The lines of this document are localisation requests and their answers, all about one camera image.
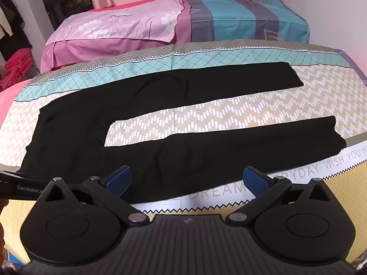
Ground stack of red clothes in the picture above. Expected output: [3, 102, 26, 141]
[0, 47, 37, 91]

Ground beige and teal patterned bedsheet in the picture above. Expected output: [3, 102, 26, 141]
[0, 41, 367, 264]

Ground black pants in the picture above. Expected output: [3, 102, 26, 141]
[16, 61, 347, 205]

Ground coral pink blanket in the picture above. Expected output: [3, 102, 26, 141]
[0, 79, 29, 122]

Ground hanging dark clothes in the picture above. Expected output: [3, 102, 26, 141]
[0, 0, 33, 61]

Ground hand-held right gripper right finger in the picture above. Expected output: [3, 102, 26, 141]
[225, 165, 334, 226]

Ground pink floral bedsheet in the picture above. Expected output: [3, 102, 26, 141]
[40, 0, 192, 72]

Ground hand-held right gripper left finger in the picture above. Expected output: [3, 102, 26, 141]
[37, 165, 150, 226]

